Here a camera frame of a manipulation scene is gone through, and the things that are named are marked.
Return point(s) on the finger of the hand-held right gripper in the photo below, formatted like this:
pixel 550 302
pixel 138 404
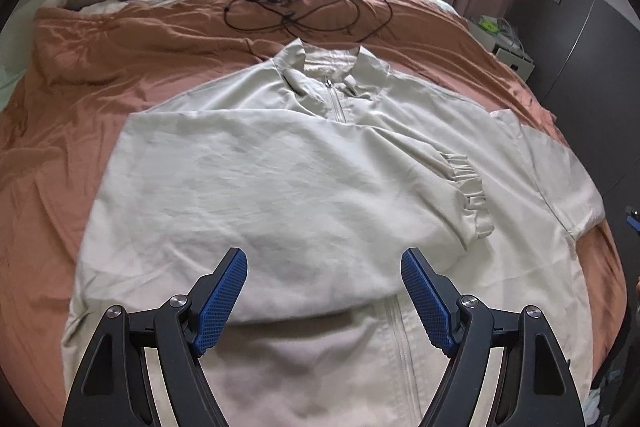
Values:
pixel 635 222

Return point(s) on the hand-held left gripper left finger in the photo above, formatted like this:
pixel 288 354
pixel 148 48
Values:
pixel 220 302

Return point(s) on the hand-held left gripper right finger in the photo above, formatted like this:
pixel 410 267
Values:
pixel 425 302

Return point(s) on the cream zip jacket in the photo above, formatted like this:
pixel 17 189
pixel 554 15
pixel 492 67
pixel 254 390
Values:
pixel 300 187

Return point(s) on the dark wardrobe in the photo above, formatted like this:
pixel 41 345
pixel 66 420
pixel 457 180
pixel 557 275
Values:
pixel 575 57

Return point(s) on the white box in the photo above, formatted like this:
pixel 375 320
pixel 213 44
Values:
pixel 515 62

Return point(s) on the green packet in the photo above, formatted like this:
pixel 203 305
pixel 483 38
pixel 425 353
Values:
pixel 487 24

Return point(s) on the orange-brown bed blanket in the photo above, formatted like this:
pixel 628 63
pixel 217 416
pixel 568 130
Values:
pixel 100 82

